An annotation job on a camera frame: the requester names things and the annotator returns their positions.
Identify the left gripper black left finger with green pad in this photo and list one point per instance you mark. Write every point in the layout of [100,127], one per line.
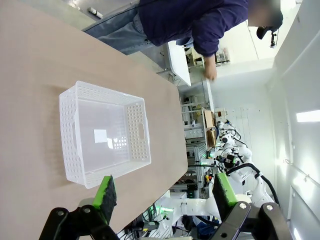
[102,197]

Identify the small black mounted camera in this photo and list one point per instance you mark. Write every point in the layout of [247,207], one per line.
[272,40]

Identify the person's right hand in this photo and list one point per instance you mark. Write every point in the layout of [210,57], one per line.
[211,74]

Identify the brown cardboard box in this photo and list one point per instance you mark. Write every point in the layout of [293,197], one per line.
[208,117]
[211,137]

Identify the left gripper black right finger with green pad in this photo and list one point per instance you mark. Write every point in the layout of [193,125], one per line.
[225,192]

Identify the white perforated plastic basket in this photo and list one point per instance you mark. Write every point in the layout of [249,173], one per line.
[136,125]

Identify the red emergency stop button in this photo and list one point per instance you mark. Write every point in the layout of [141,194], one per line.
[209,177]

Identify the black control box green light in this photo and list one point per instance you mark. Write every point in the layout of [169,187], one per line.
[191,190]

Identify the white power strip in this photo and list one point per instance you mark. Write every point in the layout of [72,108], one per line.
[95,12]

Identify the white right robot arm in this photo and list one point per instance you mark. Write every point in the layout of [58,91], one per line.
[197,206]

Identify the white metal storage shelf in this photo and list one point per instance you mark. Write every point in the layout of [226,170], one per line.
[192,130]

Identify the person in navy jacket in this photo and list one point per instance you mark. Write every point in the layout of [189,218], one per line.
[187,20]

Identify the white flat board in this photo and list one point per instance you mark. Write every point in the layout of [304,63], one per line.
[178,62]

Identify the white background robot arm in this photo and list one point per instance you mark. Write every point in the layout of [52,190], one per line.
[227,140]

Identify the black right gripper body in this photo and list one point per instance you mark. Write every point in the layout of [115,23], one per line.
[228,160]

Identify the person's bare right forearm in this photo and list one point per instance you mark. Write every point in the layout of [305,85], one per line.
[209,61]

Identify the black cap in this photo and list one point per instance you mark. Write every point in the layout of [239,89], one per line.
[262,32]

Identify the rectangular ceiling light panel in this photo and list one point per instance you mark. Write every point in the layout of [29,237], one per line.
[308,116]

